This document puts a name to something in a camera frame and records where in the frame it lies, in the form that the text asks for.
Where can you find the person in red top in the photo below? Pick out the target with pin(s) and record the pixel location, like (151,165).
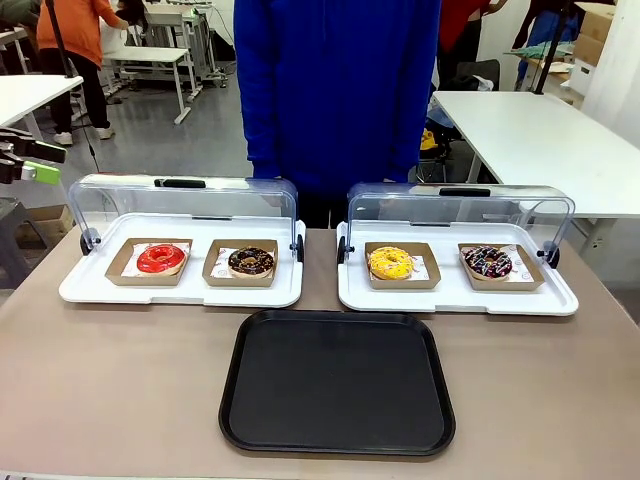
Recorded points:
(462,25)

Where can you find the yellow glazed donut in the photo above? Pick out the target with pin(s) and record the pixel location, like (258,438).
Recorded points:
(390,263)

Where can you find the white display tray base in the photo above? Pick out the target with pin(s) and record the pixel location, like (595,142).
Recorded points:
(200,296)
(450,302)

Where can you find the black camera stand pole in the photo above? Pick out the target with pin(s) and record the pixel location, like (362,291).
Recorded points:
(552,47)

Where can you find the dark purple drizzled donut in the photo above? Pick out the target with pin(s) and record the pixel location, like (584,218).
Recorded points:
(487,263)

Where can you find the person in orange jacket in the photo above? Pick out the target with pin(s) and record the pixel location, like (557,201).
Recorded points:
(75,40)

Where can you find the red glazed donut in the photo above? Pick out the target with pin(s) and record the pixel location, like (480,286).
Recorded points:
(161,259)

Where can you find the white background workbench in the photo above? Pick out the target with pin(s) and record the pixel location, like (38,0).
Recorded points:
(150,57)

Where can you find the chocolate sprinkled donut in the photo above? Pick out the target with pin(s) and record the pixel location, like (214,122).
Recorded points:
(251,262)

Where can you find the stacked cardboard boxes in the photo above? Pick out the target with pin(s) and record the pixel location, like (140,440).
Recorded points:
(595,35)

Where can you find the white side table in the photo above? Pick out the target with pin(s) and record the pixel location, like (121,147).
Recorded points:
(550,145)

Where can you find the black tripod pole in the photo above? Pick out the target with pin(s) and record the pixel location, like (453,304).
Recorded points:
(59,37)

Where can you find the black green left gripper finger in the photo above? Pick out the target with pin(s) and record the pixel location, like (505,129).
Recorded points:
(40,172)
(44,149)

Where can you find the clear hinged display lid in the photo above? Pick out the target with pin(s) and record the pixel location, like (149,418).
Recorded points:
(450,205)
(150,197)

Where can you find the yellow toy figure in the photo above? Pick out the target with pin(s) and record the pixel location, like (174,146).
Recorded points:
(427,140)

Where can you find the black plastic serving tray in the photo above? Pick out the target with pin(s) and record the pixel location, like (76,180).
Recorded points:
(337,382)

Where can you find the cardboard box on floor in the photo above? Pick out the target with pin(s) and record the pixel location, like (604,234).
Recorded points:
(47,225)

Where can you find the brown cardboard donut tray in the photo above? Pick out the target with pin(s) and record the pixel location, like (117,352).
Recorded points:
(120,272)
(431,275)
(525,280)
(212,278)

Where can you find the person in blue hoodie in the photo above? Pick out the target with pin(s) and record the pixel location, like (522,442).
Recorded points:
(335,90)

